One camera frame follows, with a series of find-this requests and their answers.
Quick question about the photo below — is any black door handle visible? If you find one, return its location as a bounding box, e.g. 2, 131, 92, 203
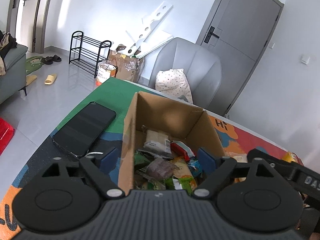
204, 26, 220, 43

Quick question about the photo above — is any grey armchair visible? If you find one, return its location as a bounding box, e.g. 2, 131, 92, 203
149, 37, 222, 112

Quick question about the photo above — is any black smartphone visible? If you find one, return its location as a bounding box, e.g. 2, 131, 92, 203
52, 101, 116, 157

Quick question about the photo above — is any white perforated board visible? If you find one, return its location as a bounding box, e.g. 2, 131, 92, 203
121, 1, 173, 57

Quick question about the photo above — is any grey door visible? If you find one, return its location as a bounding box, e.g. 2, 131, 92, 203
200, 0, 284, 115

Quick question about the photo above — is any white clear snack packet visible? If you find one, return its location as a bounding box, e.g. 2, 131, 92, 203
137, 129, 173, 160

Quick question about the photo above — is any brown cardboard box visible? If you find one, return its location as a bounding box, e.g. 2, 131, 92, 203
118, 92, 225, 194

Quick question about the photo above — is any purple snack packet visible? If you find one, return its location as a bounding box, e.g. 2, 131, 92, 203
145, 158, 176, 181

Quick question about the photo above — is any black shoe rack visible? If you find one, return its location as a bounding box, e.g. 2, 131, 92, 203
68, 31, 112, 78

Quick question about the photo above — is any green snack packet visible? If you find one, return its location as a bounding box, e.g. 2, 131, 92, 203
165, 177, 197, 195

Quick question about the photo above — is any red box on floor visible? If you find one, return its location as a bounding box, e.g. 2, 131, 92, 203
0, 118, 15, 154

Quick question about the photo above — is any black slippers pair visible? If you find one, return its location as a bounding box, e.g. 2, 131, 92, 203
41, 55, 62, 65

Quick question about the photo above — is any brown carton on floor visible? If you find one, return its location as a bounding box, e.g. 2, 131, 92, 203
108, 50, 144, 83

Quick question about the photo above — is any red white snack packet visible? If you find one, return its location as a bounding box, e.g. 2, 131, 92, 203
170, 141, 196, 162

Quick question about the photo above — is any white wall switch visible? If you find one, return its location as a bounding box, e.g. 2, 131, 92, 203
301, 55, 310, 65

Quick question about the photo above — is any white dotted pillow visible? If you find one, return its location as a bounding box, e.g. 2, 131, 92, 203
155, 69, 193, 103

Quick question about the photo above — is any yellow slipper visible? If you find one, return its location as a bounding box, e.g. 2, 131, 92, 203
44, 74, 57, 85
26, 75, 37, 86

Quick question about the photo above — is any green floor mat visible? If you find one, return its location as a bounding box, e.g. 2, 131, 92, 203
25, 56, 43, 75

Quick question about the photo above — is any grey green sofa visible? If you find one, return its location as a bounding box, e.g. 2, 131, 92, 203
0, 44, 28, 103

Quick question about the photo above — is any white orange bucket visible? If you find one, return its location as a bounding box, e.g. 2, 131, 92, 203
95, 63, 117, 86

